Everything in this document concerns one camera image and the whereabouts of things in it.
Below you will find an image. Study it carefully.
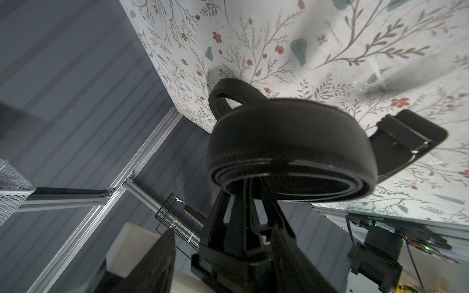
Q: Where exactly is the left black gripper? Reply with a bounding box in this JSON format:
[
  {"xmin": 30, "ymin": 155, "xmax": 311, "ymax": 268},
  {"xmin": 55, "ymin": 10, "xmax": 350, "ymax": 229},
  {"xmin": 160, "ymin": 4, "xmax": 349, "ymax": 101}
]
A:
[{"xmin": 109, "ymin": 178, "xmax": 337, "ymax": 293}]

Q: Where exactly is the long black leather belt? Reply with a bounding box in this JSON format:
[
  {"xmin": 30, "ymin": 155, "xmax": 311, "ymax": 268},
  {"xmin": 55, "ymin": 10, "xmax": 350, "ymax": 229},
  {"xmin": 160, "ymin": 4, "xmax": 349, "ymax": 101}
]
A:
[{"xmin": 207, "ymin": 78, "xmax": 448, "ymax": 203}]

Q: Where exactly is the floral table mat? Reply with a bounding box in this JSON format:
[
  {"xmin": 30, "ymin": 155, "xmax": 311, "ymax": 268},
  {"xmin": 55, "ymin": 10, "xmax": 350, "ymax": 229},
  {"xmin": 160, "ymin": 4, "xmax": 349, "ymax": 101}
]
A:
[{"xmin": 121, "ymin": 1, "xmax": 469, "ymax": 225}]

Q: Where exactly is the black wire wall basket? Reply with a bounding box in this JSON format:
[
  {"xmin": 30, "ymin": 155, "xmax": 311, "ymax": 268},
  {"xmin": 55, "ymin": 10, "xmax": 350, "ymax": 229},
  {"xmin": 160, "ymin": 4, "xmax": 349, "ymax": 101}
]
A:
[{"xmin": 155, "ymin": 193, "xmax": 206, "ymax": 250}]

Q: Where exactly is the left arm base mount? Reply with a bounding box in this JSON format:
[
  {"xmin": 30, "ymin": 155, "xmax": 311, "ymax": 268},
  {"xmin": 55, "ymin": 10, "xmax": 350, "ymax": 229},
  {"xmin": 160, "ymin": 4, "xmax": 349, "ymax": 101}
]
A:
[{"xmin": 345, "ymin": 213, "xmax": 457, "ymax": 293}]

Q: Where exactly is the white wire mesh basket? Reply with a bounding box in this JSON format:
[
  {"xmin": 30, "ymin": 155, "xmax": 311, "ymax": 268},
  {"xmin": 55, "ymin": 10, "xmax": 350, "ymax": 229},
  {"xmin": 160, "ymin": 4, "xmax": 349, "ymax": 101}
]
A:
[{"xmin": 1, "ymin": 159, "xmax": 36, "ymax": 225}]

